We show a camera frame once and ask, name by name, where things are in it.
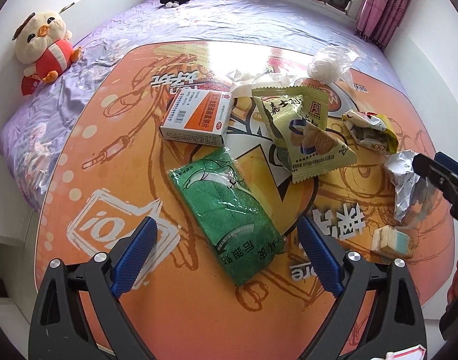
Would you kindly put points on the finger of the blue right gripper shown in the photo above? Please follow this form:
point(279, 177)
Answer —
point(446, 161)
point(440, 177)

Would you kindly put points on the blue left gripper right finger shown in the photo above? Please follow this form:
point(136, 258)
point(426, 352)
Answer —
point(323, 253)

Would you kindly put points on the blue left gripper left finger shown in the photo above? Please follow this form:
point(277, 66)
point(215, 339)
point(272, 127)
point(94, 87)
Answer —
point(130, 254)

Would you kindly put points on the yellow snack bag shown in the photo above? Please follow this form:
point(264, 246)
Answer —
point(371, 130)

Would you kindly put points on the pale green snack bag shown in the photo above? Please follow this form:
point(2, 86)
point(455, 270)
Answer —
point(296, 118)

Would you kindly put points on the clear plastic bag ball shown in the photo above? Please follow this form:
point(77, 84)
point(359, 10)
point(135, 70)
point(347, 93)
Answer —
point(331, 64)

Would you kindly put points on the silver crumpled foil wrapper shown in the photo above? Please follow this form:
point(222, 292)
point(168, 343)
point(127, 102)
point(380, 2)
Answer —
point(414, 195)

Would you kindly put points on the small pastel eraser block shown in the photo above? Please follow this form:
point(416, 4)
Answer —
point(392, 243)

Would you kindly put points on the green packaged cloth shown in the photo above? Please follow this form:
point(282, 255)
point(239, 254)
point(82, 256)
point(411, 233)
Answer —
point(241, 234)

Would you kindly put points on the orange cartoon printed board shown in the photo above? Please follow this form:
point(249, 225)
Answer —
point(227, 278)

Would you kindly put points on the white orange medicine box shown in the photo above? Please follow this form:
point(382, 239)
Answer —
point(198, 116)

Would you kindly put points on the pink curtain right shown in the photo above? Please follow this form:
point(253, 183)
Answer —
point(379, 19)

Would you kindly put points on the dark flower pot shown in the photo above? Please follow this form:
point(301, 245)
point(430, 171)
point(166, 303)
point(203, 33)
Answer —
point(339, 0)

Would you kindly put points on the purple floral bed sheet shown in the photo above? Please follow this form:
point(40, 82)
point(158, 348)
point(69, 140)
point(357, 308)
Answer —
point(32, 140)

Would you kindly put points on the chick plush toy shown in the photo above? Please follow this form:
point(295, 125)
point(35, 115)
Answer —
point(43, 45)

